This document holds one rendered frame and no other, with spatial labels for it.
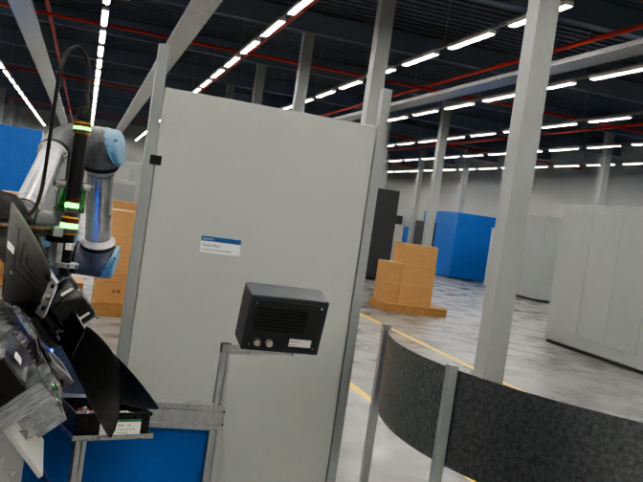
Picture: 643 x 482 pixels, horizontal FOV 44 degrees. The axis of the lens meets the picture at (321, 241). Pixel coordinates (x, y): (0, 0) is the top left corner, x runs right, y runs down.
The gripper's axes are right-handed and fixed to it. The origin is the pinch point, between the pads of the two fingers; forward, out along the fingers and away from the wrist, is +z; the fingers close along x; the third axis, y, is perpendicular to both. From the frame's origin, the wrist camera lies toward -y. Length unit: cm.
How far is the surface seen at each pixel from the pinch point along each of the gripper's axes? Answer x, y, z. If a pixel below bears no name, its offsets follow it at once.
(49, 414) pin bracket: -1, 55, 11
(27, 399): 4, 45, 36
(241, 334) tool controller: -57, 39, -38
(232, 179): -79, -14, -182
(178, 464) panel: -43, 82, -39
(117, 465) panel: -25, 83, -39
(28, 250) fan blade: 8.3, 15.4, 25.9
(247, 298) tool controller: -57, 28, -37
